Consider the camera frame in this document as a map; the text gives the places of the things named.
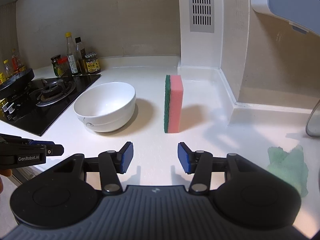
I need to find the grey vent grille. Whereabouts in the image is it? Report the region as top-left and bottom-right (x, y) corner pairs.
(189, 0), (215, 33)

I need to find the green jar with dark lid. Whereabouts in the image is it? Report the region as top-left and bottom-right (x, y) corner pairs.
(50, 54), (63, 77)

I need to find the pink and green sponge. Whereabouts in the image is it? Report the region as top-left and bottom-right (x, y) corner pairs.
(164, 74), (184, 133)

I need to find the white ceramic bowl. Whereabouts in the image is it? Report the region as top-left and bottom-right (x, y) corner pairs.
(73, 82), (137, 133)

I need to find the green cleaning cloth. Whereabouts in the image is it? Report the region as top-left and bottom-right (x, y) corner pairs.
(266, 145), (309, 197)

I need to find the red sauce bottle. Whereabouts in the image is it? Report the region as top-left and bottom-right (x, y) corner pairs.
(11, 49), (23, 72)

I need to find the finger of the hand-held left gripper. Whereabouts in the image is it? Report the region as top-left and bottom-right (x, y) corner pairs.
(29, 140), (64, 156)

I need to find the metal gas burner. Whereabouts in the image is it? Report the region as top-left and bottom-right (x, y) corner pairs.
(35, 79), (77, 107)

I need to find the sauce jar with green lid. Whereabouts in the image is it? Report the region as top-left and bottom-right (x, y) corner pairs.
(84, 52), (101, 74)

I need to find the small bottle with yellow cap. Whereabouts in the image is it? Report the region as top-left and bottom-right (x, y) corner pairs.
(3, 59), (13, 78)

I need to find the oil bottle with black cap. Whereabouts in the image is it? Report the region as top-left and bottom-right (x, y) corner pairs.
(74, 37), (88, 75)

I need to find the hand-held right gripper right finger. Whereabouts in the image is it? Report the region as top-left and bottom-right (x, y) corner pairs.
(177, 142), (272, 196)

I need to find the black frying pan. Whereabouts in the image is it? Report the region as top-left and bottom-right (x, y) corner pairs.
(0, 68), (35, 99)

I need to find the spice jar with red lid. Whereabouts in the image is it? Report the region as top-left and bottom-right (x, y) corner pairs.
(57, 56), (73, 77)

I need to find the person's left hand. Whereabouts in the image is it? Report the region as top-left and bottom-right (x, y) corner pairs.
(0, 169), (12, 195)

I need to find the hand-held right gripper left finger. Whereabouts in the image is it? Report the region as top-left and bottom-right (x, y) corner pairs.
(42, 141), (134, 197)

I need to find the black glass gas cooktop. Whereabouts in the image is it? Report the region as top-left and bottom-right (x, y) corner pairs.
(0, 74), (102, 137)

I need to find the clear bottle with yellow cap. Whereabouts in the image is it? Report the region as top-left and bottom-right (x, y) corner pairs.
(65, 32), (80, 75)

